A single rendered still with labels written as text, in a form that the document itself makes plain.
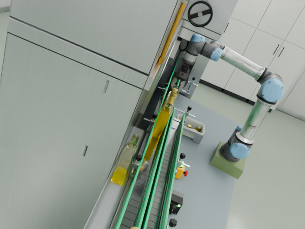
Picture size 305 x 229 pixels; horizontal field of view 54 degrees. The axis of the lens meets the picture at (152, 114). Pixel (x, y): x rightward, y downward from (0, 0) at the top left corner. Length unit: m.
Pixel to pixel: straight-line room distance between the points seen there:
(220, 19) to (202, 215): 1.70
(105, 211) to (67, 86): 0.54
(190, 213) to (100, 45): 0.97
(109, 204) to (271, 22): 4.79
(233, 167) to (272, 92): 0.61
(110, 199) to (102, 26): 0.71
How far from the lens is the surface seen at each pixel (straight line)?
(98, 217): 1.26
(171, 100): 1.73
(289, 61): 5.88
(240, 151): 1.91
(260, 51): 5.73
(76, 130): 1.41
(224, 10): 2.77
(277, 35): 5.72
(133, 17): 1.17
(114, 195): 1.36
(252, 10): 5.58
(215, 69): 5.74
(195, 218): 1.66
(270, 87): 1.74
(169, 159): 1.71
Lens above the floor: 1.82
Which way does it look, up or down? 27 degrees down
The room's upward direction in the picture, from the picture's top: 23 degrees clockwise
